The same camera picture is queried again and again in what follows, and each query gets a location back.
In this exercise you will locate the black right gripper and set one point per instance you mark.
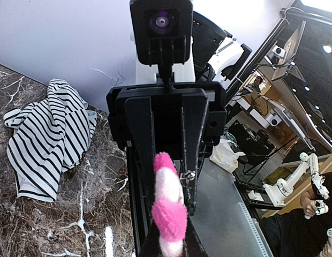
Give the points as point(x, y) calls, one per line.
point(183, 119)

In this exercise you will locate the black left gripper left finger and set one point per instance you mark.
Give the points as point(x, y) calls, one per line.
point(151, 245)

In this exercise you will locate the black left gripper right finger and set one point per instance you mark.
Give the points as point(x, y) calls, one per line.
point(193, 246)

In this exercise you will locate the pink flower brooch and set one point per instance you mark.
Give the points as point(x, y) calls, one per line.
point(169, 211)

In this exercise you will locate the black white striped garment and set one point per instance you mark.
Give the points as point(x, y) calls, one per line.
point(50, 138)

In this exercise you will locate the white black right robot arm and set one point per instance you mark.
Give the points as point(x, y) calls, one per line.
point(207, 37)

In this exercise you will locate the white slotted cable duct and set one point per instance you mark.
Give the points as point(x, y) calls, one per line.
point(257, 233)

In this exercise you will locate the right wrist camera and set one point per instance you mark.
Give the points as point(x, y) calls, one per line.
point(162, 33)

